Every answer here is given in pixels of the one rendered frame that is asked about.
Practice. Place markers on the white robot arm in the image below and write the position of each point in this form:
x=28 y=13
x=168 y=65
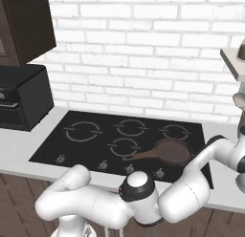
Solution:
x=95 y=205

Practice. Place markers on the black hob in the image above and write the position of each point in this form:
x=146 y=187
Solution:
x=95 y=145

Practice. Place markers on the grey hob knob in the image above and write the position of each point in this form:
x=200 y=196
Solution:
x=129 y=168
x=159 y=174
x=60 y=158
x=102 y=165

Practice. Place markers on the brown frying pan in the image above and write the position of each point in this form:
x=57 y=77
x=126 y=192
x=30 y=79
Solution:
x=173 y=151

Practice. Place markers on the black toaster oven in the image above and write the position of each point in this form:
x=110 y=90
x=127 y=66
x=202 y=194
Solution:
x=25 y=94

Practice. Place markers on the brown object on shelf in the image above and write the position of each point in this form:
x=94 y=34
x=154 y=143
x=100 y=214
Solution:
x=241 y=51

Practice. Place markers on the brown wooden base cupboards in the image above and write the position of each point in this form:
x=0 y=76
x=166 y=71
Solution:
x=19 y=202

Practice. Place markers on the pale wall shelf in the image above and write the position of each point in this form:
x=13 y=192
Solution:
x=232 y=62

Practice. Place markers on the dark brown wall cupboard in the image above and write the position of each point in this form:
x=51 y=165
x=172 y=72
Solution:
x=25 y=24

